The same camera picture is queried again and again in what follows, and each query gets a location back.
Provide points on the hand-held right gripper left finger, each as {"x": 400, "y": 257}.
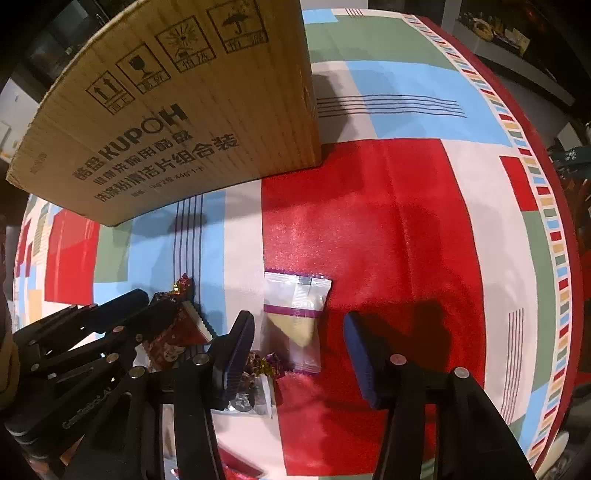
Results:
{"x": 234, "y": 353}

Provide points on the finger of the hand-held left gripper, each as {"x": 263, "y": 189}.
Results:
{"x": 115, "y": 307}
{"x": 152, "y": 316}

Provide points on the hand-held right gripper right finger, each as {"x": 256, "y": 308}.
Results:
{"x": 364, "y": 360}

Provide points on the red snack packet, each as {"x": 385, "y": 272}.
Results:
{"x": 242, "y": 466}
{"x": 171, "y": 344}

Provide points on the white purple snack packet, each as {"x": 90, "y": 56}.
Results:
{"x": 291, "y": 323}

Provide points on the brown cardboard box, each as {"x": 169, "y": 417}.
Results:
{"x": 161, "y": 115}

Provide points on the purple gold wrapped candy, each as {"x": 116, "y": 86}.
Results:
{"x": 265, "y": 364}

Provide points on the red gold wrapped candy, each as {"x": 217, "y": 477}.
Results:
{"x": 181, "y": 284}

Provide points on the clear silver snack packet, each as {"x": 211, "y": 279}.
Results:
{"x": 251, "y": 397}

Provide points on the flat red snack packet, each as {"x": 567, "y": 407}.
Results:
{"x": 242, "y": 466}

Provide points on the colourful patchwork tablecloth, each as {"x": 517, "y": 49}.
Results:
{"x": 392, "y": 207}

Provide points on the green cloth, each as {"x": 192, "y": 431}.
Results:
{"x": 570, "y": 154}

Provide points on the low white sideboard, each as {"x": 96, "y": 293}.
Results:
{"x": 521, "y": 64}

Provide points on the gold bowl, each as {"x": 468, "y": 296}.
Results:
{"x": 485, "y": 30}

